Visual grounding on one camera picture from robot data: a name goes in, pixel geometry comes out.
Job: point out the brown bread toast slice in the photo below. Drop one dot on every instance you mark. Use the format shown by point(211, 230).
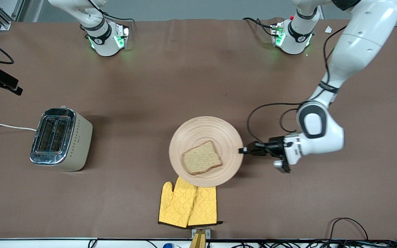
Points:
point(202, 158)

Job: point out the yellow quilted oven mitt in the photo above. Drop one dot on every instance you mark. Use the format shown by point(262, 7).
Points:
point(203, 206)
point(176, 206)

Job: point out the silver beige two-slot toaster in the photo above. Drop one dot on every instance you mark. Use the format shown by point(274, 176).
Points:
point(60, 137)

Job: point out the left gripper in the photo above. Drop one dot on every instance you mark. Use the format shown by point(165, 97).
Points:
point(275, 146)

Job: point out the small metal bracket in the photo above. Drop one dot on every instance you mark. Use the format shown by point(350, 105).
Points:
point(208, 233)

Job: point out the brown table cover mat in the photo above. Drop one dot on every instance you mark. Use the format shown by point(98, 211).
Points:
point(184, 86)

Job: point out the blue round object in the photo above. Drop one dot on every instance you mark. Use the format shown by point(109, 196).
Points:
point(168, 246)

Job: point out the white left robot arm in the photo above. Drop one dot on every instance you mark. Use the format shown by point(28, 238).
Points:
point(357, 41)

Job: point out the round beige wooden plate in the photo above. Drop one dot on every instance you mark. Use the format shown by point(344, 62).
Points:
point(202, 132)

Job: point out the small white paper scrap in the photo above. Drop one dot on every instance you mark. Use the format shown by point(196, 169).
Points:
point(328, 29)

